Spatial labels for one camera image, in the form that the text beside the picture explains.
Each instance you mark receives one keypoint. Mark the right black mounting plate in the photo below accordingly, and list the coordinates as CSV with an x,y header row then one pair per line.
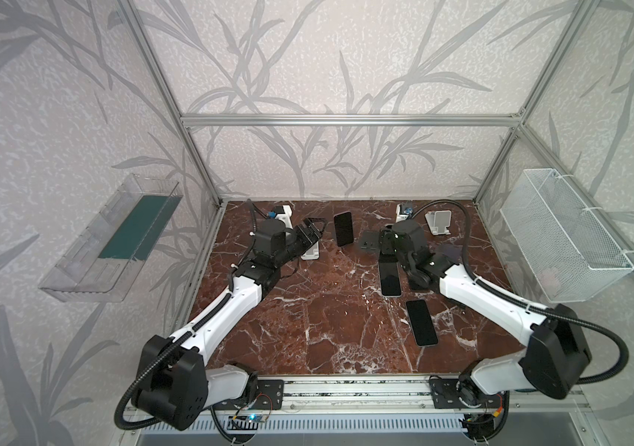
x,y
457,394

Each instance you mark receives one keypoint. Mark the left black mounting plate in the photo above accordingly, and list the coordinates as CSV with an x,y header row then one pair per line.
x,y
265,394

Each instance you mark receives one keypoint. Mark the white wire mesh basket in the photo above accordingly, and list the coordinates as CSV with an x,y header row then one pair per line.
x,y
567,248

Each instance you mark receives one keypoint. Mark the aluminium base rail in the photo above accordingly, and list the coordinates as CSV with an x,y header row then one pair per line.
x,y
357,394

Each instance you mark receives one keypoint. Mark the white phone stand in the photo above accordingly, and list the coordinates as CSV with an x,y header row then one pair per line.
x,y
439,222
310,253

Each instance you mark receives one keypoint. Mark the black mounting plate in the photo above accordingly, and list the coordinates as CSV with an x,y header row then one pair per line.
x,y
457,394
265,394

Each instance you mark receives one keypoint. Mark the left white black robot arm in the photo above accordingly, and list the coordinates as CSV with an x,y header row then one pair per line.
x,y
173,384

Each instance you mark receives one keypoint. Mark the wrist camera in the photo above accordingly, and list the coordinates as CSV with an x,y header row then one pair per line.
x,y
283,212
404,212

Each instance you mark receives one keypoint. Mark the clear plastic wall bin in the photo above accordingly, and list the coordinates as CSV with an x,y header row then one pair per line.
x,y
105,260

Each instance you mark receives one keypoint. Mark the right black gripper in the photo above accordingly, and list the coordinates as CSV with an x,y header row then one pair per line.
x,y
382,245

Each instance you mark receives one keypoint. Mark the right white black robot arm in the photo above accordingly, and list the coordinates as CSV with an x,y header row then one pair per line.
x,y
554,351

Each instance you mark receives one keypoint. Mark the back right grey round stand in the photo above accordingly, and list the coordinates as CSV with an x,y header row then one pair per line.
x,y
369,241

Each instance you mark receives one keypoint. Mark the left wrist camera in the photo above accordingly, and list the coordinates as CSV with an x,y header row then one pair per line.
x,y
283,212

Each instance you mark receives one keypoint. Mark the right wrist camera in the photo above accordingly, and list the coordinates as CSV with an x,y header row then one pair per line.
x,y
404,212

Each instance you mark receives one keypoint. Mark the green circuit board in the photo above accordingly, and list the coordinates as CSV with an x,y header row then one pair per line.
x,y
249,421

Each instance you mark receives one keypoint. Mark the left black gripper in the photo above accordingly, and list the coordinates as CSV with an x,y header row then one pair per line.
x,y
306,234

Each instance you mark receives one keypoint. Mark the grey round phone stand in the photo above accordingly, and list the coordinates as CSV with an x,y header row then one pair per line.
x,y
453,252

